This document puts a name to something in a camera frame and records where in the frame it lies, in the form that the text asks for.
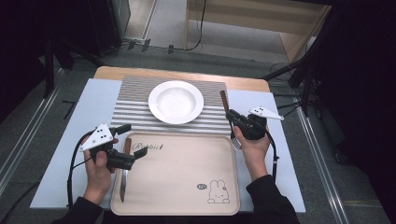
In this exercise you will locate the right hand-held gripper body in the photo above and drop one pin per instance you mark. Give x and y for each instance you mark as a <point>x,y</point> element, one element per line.
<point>253,126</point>

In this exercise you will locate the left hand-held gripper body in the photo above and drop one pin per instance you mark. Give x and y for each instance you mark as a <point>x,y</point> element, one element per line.
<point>98,138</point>

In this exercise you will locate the beige plastic tray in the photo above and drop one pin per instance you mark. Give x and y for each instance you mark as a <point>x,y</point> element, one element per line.
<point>180,174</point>

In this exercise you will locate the white deep plate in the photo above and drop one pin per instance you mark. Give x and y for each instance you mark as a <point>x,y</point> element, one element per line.
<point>176,102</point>

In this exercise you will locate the person's right hand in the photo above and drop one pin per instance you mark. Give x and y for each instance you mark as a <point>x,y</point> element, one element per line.
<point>255,155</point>

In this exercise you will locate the person's left hand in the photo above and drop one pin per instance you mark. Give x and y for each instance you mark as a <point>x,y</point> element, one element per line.
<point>98,177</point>

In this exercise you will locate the striped beige placemat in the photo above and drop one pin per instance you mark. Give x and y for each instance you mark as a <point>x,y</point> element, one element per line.
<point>137,102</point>

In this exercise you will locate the white table cover sheet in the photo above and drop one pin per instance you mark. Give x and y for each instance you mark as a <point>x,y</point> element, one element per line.
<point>62,174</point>

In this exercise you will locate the black metal stand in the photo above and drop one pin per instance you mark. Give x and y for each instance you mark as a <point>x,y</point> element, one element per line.
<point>49,68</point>
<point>299,68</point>

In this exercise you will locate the white power strip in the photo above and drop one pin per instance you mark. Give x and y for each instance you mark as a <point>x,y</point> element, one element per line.
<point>137,43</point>

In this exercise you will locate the light wooden cabinet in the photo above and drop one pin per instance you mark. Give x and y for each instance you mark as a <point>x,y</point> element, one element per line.
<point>249,18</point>

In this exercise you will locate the dark glass cabinet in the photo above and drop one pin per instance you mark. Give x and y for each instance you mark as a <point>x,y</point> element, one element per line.
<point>120,18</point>

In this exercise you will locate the black curtain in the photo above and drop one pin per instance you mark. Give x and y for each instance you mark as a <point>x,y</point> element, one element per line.
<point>21,46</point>
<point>367,62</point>

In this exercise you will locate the metal floor rail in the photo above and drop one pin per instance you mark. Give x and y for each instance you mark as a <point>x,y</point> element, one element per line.
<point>323,174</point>
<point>25,146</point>

